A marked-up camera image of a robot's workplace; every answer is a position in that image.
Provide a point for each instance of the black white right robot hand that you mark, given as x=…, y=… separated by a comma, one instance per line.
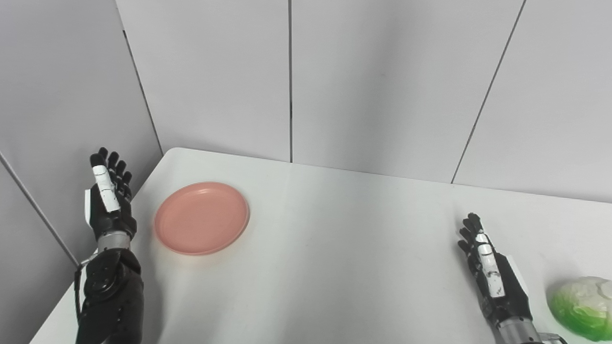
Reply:
x=502, y=286

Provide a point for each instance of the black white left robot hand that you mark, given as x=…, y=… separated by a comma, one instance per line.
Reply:
x=107, y=210

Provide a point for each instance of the green white toy cabbage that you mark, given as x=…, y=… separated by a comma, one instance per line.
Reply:
x=583, y=308

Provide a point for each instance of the pink round plate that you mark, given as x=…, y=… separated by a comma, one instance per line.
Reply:
x=202, y=218

